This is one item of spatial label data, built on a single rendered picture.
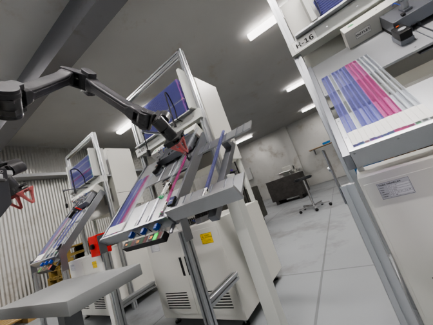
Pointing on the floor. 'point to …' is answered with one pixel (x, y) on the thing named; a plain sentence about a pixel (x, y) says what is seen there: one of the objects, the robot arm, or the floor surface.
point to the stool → (309, 195)
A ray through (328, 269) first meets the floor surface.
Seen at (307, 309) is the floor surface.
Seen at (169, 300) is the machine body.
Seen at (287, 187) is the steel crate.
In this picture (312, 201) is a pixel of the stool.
